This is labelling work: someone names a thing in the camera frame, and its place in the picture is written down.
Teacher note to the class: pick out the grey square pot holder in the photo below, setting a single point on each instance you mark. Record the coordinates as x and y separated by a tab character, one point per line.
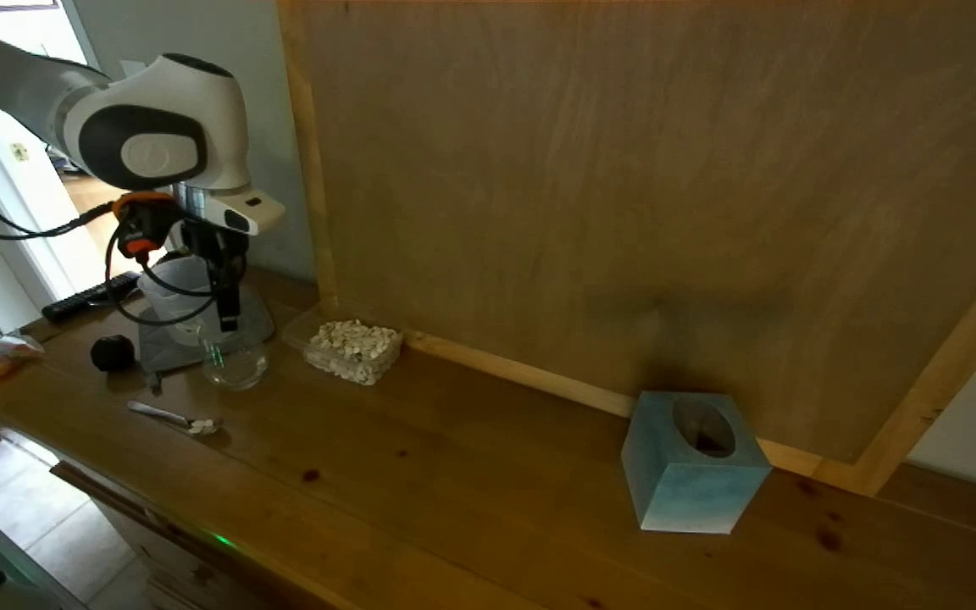
171	359

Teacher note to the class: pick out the clear glass cup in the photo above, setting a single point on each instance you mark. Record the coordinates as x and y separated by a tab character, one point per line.
235	359

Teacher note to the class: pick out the black flat bar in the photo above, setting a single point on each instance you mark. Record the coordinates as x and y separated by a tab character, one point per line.
86	300

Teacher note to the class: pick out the metal spoon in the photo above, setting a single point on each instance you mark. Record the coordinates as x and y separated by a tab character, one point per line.
176	413

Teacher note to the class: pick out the translucent plastic measuring jug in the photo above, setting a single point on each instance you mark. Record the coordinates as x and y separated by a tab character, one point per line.
171	294

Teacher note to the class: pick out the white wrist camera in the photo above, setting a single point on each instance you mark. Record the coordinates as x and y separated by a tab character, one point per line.
235	210

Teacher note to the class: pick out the clear tray of pale seeds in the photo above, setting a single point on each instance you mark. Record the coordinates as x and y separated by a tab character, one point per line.
352	349

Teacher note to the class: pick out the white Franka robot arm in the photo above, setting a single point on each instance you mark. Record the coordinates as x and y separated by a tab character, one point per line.
161	118

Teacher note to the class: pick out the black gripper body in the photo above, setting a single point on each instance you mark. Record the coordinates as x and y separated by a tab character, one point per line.
211	240

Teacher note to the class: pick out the small black rounded object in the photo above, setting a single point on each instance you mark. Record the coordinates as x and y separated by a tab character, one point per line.
113	352

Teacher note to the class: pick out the blue tissue box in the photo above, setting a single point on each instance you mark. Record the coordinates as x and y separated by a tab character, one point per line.
694	474

